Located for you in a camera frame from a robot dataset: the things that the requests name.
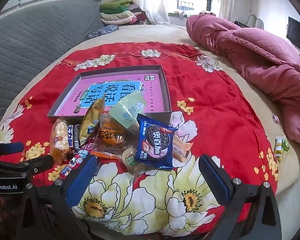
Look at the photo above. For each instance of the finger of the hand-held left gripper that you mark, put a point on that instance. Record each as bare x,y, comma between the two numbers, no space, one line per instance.
32,165
11,147

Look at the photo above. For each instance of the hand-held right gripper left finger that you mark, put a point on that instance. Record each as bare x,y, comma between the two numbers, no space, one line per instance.
81,180

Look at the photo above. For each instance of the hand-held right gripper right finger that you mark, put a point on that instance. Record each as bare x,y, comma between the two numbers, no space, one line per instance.
217,177

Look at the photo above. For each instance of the clear rice cracker packet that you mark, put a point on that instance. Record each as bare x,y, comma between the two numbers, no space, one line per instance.
58,140

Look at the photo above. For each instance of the dark chocolate bar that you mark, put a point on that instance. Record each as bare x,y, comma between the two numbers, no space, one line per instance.
73,137

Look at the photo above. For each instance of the small orange packet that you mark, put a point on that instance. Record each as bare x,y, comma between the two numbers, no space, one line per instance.
182,150

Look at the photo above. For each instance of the orange peanut packet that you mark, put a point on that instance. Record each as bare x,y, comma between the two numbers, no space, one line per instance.
110,137

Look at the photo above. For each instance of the green-label biscuit packet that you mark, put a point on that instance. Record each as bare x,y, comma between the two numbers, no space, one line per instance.
130,158

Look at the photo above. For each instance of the yellow snack packet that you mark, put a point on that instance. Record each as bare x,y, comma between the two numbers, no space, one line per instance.
92,120

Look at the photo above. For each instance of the blue cookie packet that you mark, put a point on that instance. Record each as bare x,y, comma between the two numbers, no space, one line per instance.
155,142

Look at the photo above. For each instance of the green snack packet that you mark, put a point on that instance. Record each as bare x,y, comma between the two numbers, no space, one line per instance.
126,110

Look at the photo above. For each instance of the grey cardboard box tray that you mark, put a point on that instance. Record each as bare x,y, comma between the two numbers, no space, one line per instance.
115,80

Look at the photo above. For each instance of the small green yellow packets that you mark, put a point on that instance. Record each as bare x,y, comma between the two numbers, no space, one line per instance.
278,147

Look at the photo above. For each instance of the red floral blanket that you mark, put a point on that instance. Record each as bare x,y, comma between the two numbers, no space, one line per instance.
215,105

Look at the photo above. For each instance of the small green packet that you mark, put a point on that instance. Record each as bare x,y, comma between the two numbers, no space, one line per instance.
286,145

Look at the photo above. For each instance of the small pink wrapper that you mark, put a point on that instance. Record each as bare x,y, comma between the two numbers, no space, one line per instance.
275,118

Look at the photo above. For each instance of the grey quilted headboard cover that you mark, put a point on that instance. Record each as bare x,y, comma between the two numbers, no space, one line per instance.
27,42

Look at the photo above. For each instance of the pink quilted duvet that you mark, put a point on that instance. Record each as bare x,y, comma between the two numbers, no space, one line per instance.
265,50

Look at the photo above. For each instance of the blue patterned pillow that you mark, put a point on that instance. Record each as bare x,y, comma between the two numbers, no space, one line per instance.
102,31

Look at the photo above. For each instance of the beige bed sheet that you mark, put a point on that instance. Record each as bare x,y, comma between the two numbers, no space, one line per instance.
165,33

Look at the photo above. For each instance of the black monitor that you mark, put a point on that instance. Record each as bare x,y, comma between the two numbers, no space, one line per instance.
296,32

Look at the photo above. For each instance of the stack of folded clothes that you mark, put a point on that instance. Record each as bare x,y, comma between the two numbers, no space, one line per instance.
120,12

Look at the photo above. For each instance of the white sheer curtain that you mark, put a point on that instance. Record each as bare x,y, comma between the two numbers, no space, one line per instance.
225,0
152,0

